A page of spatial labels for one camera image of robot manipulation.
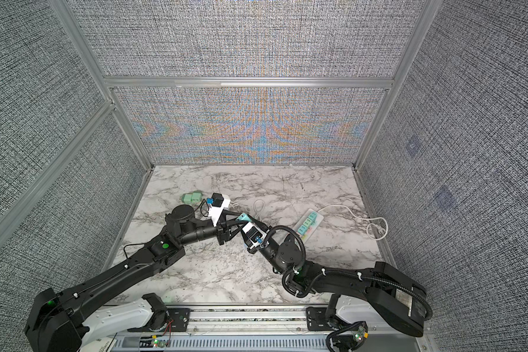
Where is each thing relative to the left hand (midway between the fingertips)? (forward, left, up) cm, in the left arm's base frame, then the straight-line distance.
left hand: (249, 220), depth 68 cm
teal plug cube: (+1, +2, +1) cm, 2 cm away
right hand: (+2, +1, 0) cm, 2 cm away
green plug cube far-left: (+28, +31, -25) cm, 48 cm away
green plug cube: (+28, +26, -25) cm, 46 cm away
